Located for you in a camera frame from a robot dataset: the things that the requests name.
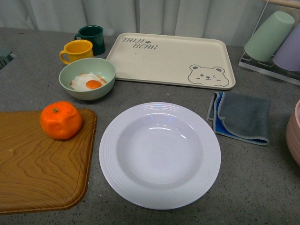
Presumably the white round plate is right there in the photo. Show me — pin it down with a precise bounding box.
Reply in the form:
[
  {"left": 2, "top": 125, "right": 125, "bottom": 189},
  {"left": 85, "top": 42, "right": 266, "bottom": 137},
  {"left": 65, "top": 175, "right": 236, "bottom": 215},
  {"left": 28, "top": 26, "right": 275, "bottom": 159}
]
[{"left": 99, "top": 102, "right": 221, "bottom": 210}]

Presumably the orange mandarin fruit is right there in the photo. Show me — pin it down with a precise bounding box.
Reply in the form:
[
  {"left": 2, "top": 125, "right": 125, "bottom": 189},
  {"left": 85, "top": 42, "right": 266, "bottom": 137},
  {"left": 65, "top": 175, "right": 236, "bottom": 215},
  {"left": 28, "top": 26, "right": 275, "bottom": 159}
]
[{"left": 39, "top": 101, "right": 83, "bottom": 140}]

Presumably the beige bear tray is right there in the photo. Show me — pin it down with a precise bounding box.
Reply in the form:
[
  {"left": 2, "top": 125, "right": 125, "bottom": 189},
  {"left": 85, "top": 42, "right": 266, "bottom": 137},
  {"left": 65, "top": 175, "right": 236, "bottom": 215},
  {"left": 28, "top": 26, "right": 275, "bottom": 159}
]
[{"left": 107, "top": 33, "right": 236, "bottom": 90}]

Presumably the light green bowl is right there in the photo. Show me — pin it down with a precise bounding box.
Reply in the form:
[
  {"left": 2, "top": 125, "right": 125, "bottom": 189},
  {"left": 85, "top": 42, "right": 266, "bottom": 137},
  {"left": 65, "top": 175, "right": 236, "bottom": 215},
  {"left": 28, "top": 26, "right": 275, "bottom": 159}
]
[{"left": 59, "top": 58, "right": 116, "bottom": 100}]

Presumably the fake fried egg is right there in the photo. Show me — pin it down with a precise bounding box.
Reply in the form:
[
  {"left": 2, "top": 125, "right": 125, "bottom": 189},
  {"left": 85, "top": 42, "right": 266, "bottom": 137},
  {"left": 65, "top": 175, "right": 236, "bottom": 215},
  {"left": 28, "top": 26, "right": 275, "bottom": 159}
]
[{"left": 70, "top": 73, "right": 107, "bottom": 91}]

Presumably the dark green enamel mug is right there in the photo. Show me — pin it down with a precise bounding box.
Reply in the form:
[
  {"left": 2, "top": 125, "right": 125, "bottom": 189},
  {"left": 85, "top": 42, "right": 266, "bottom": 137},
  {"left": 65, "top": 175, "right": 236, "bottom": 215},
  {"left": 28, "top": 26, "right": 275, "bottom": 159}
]
[{"left": 74, "top": 25, "right": 105, "bottom": 56}]

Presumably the yellow enamel mug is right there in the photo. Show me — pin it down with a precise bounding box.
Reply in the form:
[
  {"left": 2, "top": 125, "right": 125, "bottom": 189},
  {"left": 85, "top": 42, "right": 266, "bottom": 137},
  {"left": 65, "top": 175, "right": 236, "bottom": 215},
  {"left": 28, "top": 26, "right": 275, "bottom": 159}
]
[{"left": 60, "top": 40, "right": 94, "bottom": 65}]

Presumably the grey blue folded cloth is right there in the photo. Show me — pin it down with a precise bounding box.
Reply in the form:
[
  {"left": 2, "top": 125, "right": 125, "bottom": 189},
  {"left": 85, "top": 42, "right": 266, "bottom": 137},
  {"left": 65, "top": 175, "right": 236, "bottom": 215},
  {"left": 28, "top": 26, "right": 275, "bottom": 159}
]
[{"left": 206, "top": 92, "right": 271, "bottom": 146}]

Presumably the white curtain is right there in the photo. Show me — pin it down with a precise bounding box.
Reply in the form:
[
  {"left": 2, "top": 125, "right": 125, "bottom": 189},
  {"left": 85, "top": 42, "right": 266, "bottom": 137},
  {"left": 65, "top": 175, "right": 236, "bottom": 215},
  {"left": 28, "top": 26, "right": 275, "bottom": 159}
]
[{"left": 0, "top": 0, "right": 300, "bottom": 46}]

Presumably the clear acrylic cup rack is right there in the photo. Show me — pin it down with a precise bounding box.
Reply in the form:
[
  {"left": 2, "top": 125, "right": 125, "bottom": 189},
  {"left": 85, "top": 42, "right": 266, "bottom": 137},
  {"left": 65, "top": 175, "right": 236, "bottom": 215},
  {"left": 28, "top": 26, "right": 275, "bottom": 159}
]
[{"left": 239, "top": 0, "right": 300, "bottom": 85}]

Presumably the wooden brown tray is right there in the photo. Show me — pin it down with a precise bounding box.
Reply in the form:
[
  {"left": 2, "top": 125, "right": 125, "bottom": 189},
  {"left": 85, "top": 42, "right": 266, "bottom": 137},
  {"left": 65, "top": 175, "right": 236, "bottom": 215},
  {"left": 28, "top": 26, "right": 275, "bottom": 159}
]
[{"left": 0, "top": 109, "right": 97, "bottom": 215}]

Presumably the light green cup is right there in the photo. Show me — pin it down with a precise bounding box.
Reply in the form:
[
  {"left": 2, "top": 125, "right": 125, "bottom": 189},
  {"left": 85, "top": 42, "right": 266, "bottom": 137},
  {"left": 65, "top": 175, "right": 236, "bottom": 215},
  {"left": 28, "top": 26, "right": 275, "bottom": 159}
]
[{"left": 244, "top": 11, "right": 295, "bottom": 61}]

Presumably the pink bowl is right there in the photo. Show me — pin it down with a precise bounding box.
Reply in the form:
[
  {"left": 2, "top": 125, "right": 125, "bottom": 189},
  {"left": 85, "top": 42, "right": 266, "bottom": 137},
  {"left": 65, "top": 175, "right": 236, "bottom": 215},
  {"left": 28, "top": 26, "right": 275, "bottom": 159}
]
[{"left": 286, "top": 101, "right": 300, "bottom": 165}]

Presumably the purple cup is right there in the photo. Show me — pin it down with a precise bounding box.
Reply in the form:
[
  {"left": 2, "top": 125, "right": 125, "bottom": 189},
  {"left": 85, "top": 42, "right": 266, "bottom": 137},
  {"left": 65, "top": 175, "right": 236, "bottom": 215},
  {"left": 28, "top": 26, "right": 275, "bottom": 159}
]
[{"left": 273, "top": 23, "right": 300, "bottom": 72}]

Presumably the green sink drain rack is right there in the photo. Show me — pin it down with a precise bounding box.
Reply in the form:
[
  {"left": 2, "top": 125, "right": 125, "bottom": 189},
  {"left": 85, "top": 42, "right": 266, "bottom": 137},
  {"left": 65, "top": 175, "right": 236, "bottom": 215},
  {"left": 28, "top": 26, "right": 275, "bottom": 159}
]
[{"left": 0, "top": 49, "right": 15, "bottom": 69}]

